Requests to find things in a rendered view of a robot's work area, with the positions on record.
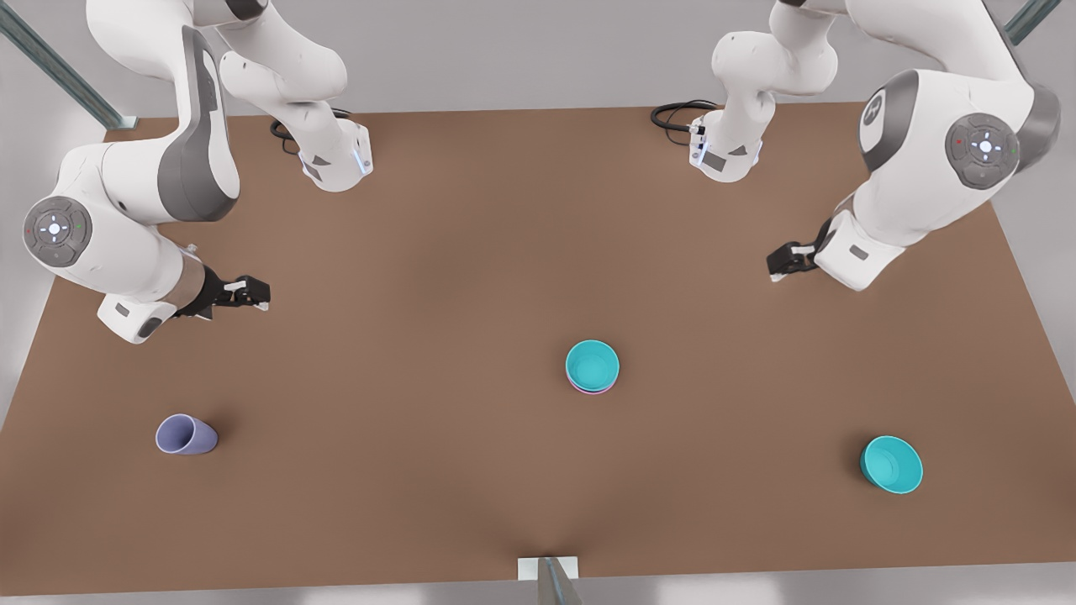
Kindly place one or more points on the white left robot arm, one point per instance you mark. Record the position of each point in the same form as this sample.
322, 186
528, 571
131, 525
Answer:
933, 160

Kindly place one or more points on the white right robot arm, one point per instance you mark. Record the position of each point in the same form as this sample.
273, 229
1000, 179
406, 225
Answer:
126, 181

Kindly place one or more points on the blue bowl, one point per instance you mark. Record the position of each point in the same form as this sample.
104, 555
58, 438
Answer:
592, 365
891, 464

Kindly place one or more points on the pink bowl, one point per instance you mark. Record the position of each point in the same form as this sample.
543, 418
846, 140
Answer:
593, 392

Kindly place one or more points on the purple cup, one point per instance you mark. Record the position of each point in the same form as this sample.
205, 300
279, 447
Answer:
187, 435

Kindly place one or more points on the silver frame post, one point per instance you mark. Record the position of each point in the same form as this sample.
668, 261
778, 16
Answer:
1032, 18
59, 67
551, 580

